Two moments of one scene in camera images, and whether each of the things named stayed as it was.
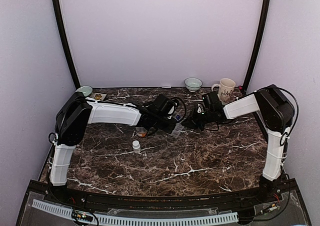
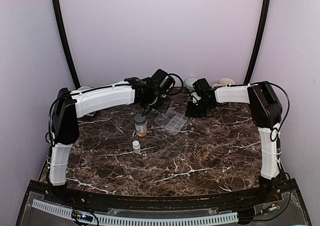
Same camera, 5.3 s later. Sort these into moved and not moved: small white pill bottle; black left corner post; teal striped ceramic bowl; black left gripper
Moved: black left gripper
Not moved: black left corner post; small white pill bottle; teal striped ceramic bowl
